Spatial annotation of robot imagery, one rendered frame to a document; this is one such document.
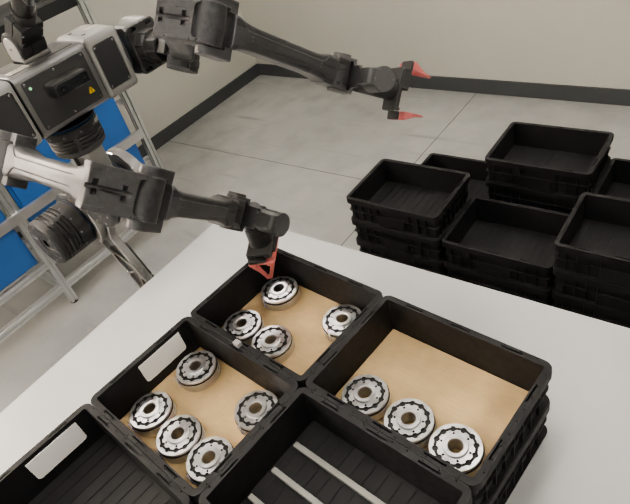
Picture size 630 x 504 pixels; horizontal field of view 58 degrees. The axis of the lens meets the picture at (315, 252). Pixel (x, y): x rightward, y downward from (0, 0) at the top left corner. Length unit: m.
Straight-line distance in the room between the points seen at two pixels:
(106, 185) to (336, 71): 0.63
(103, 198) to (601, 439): 1.09
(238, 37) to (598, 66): 2.97
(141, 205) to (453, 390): 0.74
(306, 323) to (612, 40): 2.79
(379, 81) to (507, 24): 2.64
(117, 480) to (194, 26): 0.94
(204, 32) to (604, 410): 1.13
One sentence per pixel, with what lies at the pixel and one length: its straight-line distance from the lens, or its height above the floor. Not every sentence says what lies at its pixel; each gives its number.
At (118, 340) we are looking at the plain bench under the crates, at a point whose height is 0.70.
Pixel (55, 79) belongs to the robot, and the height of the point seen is 1.49.
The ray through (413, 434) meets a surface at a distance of 1.19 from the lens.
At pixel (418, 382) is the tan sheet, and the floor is 0.83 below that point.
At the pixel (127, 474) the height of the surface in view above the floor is 0.83.
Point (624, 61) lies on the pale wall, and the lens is 3.83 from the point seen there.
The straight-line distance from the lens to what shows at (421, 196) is 2.37.
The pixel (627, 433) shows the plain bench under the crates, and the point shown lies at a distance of 1.40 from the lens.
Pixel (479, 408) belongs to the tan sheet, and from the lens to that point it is 1.25.
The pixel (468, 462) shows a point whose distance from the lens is 1.15.
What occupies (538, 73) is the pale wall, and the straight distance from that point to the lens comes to 3.99.
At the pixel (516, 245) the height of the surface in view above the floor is 0.38.
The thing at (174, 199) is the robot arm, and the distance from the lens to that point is 1.01.
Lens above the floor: 1.87
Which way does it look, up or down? 39 degrees down
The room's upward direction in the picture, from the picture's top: 16 degrees counter-clockwise
